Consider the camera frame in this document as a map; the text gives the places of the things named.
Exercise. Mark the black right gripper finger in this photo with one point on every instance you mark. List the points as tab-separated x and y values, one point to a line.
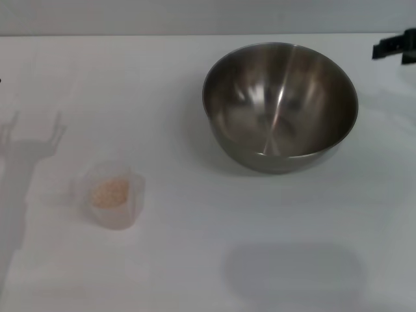
410	59
395	44

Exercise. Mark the stainless steel mixing bowl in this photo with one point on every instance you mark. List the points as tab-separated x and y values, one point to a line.
279	107

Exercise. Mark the translucent plastic measuring cup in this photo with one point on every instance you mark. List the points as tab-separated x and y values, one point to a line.
136	198

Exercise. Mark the uncooked rice grains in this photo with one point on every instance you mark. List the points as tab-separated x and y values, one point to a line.
110	193

